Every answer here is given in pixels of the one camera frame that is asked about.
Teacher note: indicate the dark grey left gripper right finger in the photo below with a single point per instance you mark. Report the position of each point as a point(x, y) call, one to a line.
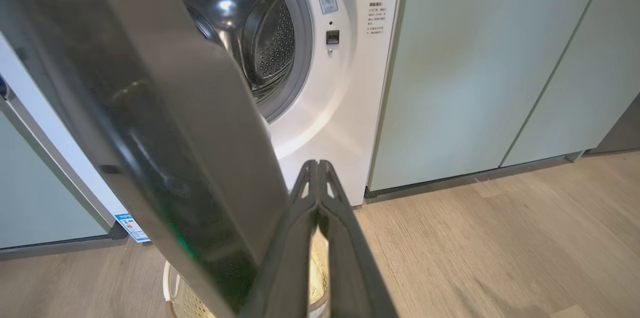
point(355, 268)

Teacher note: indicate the round dark washing machine door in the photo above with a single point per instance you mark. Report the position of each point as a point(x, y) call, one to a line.
point(150, 133)

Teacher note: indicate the blue white energy label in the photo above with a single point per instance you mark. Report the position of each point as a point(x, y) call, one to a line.
point(131, 228)

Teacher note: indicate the white front-load washing machine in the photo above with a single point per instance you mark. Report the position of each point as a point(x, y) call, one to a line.
point(340, 108)

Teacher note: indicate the cream perforated laundry basket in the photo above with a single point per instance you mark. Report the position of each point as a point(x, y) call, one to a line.
point(187, 303)

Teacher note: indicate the washing machine drum opening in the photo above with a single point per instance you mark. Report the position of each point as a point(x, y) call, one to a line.
point(270, 43)

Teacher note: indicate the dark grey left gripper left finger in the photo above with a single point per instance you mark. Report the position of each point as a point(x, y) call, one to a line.
point(282, 268)

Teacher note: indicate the small printed text sticker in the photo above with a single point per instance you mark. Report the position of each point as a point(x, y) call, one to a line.
point(377, 18)

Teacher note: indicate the pale green cabinet panel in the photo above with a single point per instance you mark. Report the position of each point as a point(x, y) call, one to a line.
point(40, 198)
point(475, 68)
point(590, 83)

